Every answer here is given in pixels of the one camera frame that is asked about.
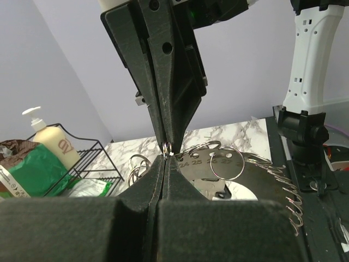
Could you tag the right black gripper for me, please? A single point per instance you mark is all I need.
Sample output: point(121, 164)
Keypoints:
point(156, 43)

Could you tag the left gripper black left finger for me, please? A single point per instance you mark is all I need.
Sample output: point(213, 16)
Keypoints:
point(121, 228)

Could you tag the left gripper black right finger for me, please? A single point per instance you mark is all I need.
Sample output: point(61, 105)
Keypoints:
point(188, 227)

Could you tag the metal toothed key ring disc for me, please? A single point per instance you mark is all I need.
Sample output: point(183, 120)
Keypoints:
point(216, 172)

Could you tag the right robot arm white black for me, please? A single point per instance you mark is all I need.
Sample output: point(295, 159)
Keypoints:
point(302, 115)

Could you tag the green white snack bag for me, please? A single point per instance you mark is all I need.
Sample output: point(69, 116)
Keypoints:
point(87, 187)

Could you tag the brown green coffee bag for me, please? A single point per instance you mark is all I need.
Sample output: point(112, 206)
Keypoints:
point(29, 169)

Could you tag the cream lotion pump bottle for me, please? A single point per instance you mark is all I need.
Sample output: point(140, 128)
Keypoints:
point(53, 138)

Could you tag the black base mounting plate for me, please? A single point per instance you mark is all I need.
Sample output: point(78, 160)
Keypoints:
point(324, 234)

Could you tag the black wire shelf rack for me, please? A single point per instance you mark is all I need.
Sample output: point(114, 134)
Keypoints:
point(94, 162)

